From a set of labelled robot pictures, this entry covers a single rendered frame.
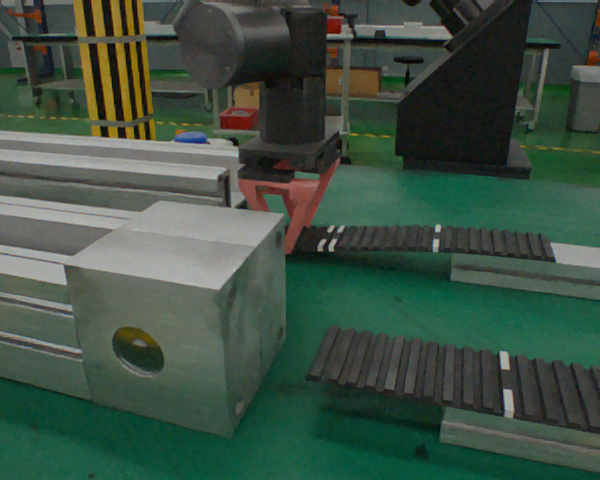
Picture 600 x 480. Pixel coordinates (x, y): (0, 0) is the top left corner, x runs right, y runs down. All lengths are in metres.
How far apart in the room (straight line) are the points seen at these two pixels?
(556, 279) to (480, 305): 0.07
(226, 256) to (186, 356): 0.06
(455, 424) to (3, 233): 0.33
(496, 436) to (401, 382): 0.06
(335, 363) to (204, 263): 0.09
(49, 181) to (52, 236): 0.17
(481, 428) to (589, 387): 0.06
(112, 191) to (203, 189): 0.10
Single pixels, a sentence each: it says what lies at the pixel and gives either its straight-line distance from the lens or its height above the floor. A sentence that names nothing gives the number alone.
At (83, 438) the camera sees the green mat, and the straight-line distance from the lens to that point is 0.32.
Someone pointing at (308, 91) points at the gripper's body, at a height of 0.93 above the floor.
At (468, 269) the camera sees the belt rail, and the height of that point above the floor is 0.79.
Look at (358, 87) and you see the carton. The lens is 5.26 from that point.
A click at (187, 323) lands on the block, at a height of 0.85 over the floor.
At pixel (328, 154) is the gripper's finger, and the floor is 0.88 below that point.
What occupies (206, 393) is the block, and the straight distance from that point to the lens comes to 0.28.
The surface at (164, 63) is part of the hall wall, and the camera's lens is 9.14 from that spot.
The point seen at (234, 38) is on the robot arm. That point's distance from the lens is 0.36.
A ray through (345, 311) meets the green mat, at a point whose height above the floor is 0.78.
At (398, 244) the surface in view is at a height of 0.81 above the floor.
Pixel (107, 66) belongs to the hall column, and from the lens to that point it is 3.67.
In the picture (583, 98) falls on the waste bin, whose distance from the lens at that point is 5.36.
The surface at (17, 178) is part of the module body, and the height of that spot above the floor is 0.84.
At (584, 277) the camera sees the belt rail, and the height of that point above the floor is 0.80.
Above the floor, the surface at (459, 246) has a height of 0.81.
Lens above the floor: 0.99
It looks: 24 degrees down
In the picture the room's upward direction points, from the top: straight up
